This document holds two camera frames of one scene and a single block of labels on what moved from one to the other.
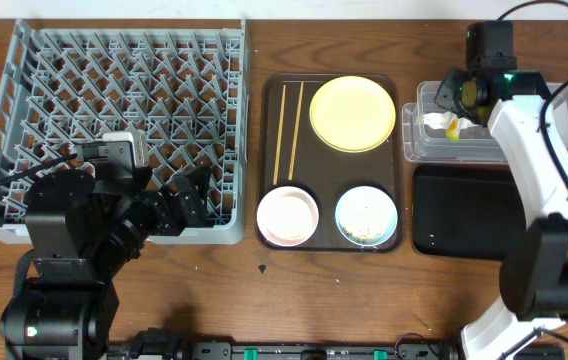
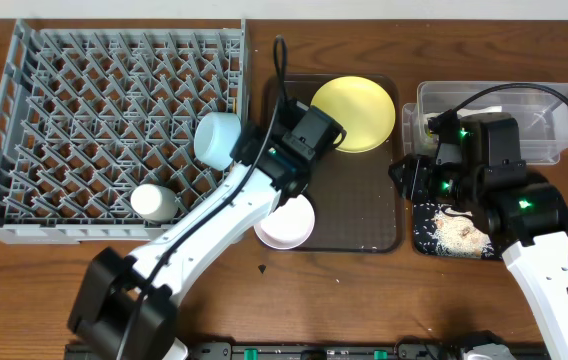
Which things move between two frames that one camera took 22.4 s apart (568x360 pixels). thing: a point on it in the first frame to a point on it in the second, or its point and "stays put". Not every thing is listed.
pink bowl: [287, 216] stays put
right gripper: [448, 84] to [415, 173]
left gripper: [174, 204] to [248, 146]
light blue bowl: [366, 215] to [215, 138]
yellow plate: [352, 114] stays put
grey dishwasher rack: [182, 83] stays put
